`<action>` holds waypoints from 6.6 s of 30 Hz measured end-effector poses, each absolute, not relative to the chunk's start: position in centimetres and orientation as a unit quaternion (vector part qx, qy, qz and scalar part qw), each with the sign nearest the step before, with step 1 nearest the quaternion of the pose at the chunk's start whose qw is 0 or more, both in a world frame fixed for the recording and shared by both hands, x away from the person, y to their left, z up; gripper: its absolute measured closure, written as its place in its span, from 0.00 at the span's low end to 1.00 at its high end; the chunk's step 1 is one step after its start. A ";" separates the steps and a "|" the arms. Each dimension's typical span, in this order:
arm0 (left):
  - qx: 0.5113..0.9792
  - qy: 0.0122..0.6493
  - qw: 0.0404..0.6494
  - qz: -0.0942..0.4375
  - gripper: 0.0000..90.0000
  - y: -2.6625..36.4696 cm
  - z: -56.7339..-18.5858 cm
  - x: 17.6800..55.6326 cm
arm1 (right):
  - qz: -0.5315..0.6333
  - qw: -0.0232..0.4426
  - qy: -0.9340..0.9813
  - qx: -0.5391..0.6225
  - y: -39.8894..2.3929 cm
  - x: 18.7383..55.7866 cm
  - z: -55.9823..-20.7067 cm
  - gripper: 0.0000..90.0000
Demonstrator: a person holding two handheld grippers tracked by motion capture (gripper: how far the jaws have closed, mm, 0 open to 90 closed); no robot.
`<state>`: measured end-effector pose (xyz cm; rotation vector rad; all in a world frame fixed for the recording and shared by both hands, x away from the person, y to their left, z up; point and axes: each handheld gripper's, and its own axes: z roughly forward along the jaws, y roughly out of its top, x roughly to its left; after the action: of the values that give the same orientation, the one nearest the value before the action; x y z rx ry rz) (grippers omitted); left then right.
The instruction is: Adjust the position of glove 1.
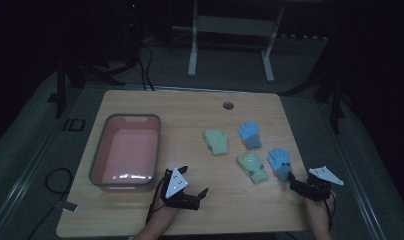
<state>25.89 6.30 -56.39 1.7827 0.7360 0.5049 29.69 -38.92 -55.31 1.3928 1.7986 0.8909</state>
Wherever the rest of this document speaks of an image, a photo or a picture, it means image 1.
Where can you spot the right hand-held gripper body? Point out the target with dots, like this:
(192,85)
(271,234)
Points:
(318,188)

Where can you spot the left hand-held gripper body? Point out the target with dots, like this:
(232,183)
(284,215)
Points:
(176,182)

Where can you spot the blue glove with dark marks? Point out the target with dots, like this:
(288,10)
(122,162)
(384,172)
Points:
(279,161)

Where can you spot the green glove with face print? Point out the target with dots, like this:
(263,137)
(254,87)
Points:
(253,168)

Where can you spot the plain green glove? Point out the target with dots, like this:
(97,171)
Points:
(217,141)

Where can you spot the pink basin with grey rim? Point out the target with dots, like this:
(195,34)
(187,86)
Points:
(126,153)

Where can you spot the plain blue glove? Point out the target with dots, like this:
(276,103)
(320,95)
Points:
(250,133)

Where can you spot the person's right hand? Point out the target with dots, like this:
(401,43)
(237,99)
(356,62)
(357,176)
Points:
(318,210)

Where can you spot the person's left hand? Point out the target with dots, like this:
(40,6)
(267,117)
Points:
(165,215)

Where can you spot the black metal stand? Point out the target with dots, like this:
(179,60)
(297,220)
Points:
(335,96)

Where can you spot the black tripod stand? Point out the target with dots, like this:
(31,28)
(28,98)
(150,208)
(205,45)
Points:
(76,71)

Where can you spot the white metal desk frame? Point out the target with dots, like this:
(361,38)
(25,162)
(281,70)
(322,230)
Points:
(235,25)

